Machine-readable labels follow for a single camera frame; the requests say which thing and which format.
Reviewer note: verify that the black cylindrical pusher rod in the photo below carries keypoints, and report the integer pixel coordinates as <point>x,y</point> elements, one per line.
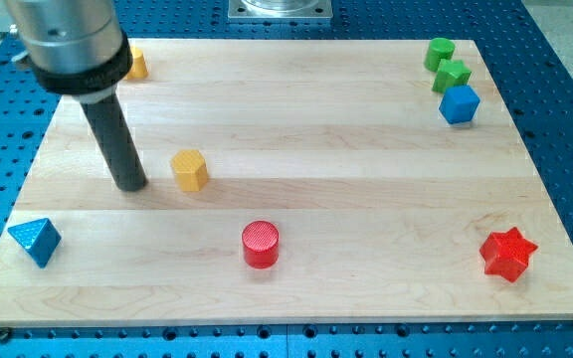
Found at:
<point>115,143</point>

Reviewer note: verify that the yellow hexagon block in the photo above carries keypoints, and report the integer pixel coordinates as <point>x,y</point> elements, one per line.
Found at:
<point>190,170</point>

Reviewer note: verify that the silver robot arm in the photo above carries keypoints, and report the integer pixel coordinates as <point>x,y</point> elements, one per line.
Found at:
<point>77,48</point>

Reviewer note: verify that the yellow block behind arm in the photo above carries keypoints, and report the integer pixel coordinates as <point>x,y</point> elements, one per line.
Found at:
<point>138,70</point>

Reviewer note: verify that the blue cube block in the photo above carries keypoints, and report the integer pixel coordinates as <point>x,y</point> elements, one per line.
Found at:
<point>459,104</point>

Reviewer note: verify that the blue triangle block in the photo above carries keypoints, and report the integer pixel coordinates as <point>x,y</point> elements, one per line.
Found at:
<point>38,238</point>

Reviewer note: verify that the wooden board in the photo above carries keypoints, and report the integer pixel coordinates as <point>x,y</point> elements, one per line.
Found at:
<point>380,204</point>

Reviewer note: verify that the red cylinder block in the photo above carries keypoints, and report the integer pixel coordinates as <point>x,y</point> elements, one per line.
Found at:
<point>261,240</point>

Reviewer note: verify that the green cylinder block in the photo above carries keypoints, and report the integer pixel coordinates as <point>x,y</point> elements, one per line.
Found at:
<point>438,49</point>

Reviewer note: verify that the green star block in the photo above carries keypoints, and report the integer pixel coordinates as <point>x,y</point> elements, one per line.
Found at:
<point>451,73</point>

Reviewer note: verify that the red star block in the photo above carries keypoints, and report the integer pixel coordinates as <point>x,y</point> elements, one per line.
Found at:
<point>507,254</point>

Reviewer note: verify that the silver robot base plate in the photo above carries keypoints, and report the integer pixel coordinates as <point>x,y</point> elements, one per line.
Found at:
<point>279,9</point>

